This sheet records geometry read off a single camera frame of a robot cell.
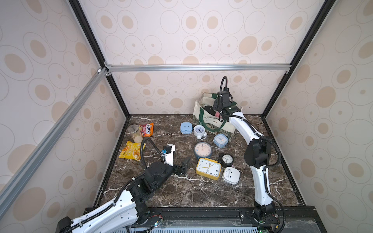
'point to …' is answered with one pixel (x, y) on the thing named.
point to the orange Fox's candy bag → (147, 129)
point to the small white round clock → (199, 132)
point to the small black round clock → (226, 159)
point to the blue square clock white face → (221, 140)
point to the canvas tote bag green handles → (207, 117)
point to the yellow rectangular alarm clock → (209, 168)
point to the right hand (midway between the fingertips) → (225, 101)
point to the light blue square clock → (186, 128)
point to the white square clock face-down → (231, 175)
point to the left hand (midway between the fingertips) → (187, 154)
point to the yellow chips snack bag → (131, 150)
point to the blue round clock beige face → (203, 149)
